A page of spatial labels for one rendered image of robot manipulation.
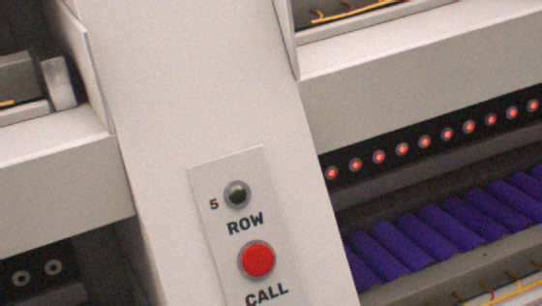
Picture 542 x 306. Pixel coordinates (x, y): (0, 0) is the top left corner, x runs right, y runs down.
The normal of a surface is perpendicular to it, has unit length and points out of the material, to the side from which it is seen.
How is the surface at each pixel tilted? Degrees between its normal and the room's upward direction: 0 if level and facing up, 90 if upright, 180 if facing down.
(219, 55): 90
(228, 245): 90
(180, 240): 90
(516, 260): 112
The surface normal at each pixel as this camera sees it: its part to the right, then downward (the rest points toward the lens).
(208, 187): 0.31, -0.01
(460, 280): 0.39, 0.35
